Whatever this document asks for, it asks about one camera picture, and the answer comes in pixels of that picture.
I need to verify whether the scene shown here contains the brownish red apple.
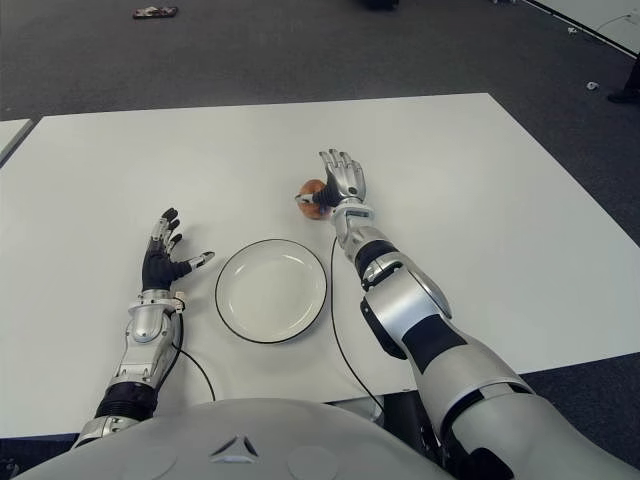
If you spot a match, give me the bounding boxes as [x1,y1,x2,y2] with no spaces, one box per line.
[297,178,334,221]

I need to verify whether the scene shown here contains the white side table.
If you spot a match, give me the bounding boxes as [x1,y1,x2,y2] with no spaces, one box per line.
[0,118,35,169]

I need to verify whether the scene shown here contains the white table with cable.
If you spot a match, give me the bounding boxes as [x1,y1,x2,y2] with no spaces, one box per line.
[529,0,640,54]

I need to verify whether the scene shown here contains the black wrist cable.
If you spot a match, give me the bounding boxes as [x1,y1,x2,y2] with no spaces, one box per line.
[172,312,217,403]
[328,234,386,416]

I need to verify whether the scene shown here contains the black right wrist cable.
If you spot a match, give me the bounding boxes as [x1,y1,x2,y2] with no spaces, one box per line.
[328,234,386,416]

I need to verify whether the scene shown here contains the white plate with black rim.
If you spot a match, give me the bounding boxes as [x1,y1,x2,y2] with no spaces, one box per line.
[215,238,330,345]

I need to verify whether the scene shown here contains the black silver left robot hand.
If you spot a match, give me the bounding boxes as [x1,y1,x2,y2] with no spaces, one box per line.
[141,207,216,292]

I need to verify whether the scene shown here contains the dark red flat floor item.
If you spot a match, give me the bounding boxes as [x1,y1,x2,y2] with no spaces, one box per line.
[132,5,179,20]

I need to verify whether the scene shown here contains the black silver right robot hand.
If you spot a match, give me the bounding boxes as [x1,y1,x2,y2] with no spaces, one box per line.
[294,148,365,206]

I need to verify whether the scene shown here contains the grey robot torso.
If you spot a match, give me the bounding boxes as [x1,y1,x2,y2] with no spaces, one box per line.
[0,397,451,480]

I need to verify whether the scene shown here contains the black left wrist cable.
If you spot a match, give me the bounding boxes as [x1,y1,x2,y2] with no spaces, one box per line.
[172,312,217,403]

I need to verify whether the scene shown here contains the black shoe and trouser leg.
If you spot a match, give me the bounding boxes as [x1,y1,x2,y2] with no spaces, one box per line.
[607,49,640,105]

